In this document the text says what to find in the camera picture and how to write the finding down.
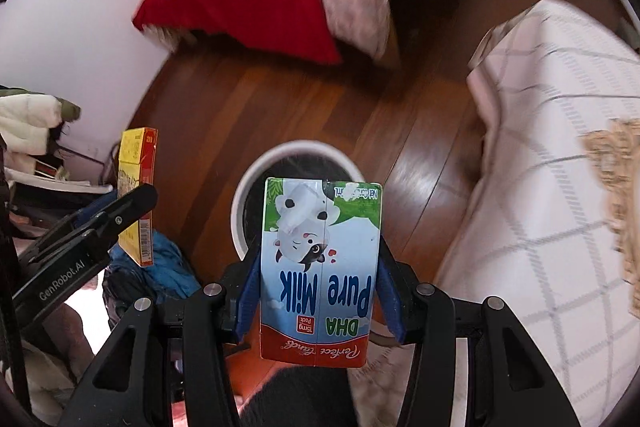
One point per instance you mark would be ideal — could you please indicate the beige lace cloth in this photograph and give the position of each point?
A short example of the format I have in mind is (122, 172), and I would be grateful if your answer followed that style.
(617, 187)

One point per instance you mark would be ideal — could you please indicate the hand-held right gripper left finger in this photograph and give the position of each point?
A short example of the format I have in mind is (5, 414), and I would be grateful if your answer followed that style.
(248, 296)

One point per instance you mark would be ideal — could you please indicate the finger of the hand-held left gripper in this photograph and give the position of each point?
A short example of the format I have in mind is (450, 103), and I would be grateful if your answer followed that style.
(131, 205)

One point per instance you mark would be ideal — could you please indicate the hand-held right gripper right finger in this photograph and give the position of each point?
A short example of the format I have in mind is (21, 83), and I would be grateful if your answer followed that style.
(389, 296)

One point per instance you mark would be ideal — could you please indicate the white checked bed sheet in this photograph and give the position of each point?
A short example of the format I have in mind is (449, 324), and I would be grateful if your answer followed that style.
(545, 207)

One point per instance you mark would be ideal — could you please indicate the blue cloth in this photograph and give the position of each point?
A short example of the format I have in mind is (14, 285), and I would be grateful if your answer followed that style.
(160, 267)

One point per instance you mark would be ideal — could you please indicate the yellow red cardboard box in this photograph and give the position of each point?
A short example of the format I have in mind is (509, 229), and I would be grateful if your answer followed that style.
(137, 187)

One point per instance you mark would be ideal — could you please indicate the white puffy jacket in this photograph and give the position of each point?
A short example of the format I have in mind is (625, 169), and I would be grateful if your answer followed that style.
(30, 119)

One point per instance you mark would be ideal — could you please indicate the blue milk carton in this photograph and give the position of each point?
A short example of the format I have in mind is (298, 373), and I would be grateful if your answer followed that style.
(320, 272)

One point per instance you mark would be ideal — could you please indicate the white round trash bin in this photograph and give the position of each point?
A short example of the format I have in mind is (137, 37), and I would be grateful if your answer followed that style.
(252, 192)

